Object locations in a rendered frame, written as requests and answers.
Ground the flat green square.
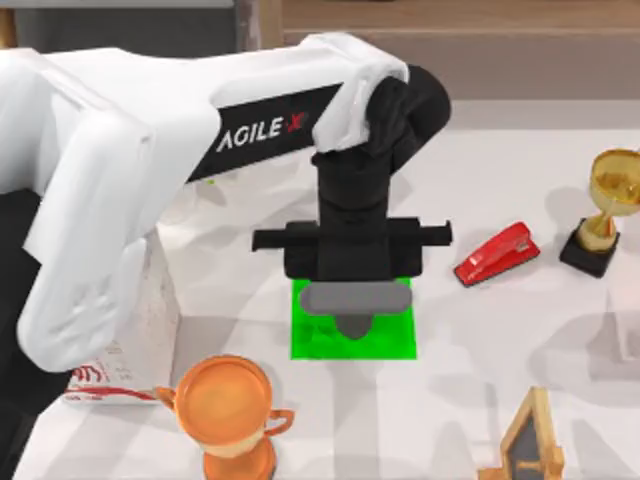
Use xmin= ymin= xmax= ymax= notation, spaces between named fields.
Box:
xmin=290 ymin=276 xmax=419 ymax=361

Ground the red stapler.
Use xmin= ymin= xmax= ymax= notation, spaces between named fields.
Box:
xmin=453 ymin=221 xmax=542 ymax=289

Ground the orange trophy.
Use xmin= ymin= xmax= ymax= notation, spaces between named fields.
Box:
xmin=153 ymin=354 xmax=297 ymax=480

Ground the white box with red print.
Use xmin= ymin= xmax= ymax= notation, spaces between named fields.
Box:
xmin=60 ymin=197 xmax=182 ymax=407

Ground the wooden cupboard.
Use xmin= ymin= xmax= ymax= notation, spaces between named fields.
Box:
xmin=279 ymin=0 xmax=640 ymax=102

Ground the wooden framed blackboard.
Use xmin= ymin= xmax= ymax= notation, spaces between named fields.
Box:
xmin=476 ymin=385 xmax=569 ymax=480

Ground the gold trophy black base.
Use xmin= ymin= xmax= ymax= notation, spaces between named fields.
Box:
xmin=558 ymin=148 xmax=640 ymax=280

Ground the grey cabinet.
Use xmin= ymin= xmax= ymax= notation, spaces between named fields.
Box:
xmin=13 ymin=0 xmax=237 ymax=53

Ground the grey rounded camera box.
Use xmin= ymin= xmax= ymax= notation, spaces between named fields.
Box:
xmin=299 ymin=278 xmax=414 ymax=342

